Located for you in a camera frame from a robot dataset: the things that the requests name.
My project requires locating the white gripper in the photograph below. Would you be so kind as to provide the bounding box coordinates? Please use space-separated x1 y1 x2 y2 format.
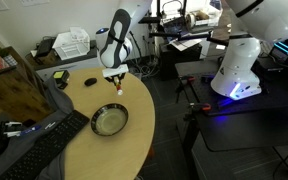
102 64 129 85

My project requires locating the grey cloth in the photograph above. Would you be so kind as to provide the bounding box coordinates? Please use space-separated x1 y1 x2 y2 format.
0 78 74 180

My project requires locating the grey low cabinet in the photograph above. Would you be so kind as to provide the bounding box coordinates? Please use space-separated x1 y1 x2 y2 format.
33 40 100 81

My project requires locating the small white red-capped bottle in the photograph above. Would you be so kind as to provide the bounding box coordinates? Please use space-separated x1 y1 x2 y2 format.
115 79 123 95

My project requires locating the black keyboard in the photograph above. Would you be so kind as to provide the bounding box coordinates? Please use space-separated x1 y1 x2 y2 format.
0 110 90 180

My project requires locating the black device on cabinet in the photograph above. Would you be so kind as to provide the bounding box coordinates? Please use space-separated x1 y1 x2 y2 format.
36 39 54 57

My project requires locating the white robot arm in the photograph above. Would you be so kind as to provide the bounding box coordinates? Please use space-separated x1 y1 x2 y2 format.
96 0 288 100

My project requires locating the orange clamp front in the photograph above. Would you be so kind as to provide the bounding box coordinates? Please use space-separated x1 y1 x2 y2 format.
183 102 212 122

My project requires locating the wooden shelf unit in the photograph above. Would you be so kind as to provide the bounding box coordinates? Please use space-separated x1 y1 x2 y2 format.
0 47 54 122

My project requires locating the orange clamp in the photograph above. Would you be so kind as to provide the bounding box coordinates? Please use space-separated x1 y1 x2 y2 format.
176 76 195 93
183 102 212 122

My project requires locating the black equipment stand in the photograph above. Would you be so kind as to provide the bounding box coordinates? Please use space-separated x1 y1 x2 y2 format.
137 0 218 81

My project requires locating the white plastic basket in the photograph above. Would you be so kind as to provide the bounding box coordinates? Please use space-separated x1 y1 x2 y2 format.
52 27 90 60

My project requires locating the black box with yellow label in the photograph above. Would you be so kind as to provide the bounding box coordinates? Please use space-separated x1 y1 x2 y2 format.
53 70 70 89

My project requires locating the orange clamp rear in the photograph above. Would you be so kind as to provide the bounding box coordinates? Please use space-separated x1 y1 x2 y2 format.
176 76 195 93

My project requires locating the black rimmed bowl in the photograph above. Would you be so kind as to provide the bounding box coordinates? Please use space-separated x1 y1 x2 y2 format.
91 103 129 136

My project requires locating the black computer mouse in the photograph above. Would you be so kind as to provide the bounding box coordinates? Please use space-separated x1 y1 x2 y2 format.
84 78 97 87

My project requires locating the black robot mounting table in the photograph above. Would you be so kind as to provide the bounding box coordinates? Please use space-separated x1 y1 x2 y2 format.
174 54 288 180

